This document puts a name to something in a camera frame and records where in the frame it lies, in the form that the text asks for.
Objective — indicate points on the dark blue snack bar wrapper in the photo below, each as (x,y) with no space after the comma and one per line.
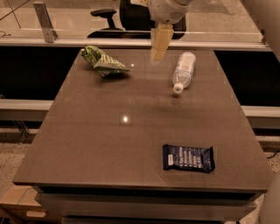
(192,159)

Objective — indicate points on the left metal bracket post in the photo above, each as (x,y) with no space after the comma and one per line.
(49,34)

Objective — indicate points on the green jalapeno chip bag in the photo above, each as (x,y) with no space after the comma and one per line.
(102,63)

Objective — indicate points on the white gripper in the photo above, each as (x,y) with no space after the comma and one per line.
(166,10)

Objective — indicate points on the clear plastic water bottle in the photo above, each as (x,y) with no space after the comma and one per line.
(183,73)

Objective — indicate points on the black office chair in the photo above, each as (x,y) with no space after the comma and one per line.
(135,20)

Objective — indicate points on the cardboard box under table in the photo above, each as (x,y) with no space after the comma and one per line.
(19,204)

